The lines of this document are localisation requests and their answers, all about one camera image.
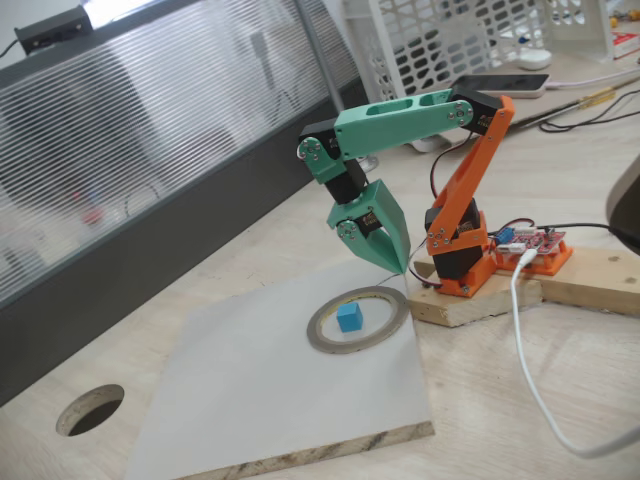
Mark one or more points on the green gripper black servo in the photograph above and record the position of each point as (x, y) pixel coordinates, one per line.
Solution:
(381, 210)

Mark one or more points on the blue cube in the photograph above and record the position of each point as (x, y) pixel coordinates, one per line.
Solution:
(350, 319)

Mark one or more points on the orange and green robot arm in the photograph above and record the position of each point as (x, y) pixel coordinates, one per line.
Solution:
(390, 125)

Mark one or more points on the silver metal flange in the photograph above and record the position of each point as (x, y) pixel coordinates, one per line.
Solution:
(370, 164)

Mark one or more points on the pale wooden base block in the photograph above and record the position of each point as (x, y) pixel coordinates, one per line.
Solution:
(475, 307)

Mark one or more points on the red controller circuit board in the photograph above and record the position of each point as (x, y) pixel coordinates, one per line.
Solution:
(530, 240)

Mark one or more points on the white laminated board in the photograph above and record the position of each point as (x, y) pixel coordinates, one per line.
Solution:
(300, 400)

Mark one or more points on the white smartphone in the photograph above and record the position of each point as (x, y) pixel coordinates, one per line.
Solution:
(500, 82)

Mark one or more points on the long wooden plank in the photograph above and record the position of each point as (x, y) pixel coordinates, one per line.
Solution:
(590, 280)

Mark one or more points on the white perforated plastic basket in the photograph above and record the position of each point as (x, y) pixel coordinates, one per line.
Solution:
(357, 30)

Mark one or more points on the white earbuds case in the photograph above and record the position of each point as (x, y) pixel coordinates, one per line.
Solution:
(535, 60)

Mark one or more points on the grey rounded object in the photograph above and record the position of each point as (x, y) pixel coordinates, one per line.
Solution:
(627, 205)

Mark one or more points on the ribbed glass desk partition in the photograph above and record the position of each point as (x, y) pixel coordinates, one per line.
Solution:
(150, 125)

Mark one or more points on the red and white book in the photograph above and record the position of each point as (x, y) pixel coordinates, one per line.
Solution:
(627, 45)

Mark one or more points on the black box device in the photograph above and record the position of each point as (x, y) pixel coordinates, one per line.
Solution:
(52, 30)

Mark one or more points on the orange circuit board mount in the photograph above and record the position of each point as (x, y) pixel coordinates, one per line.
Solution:
(555, 262)

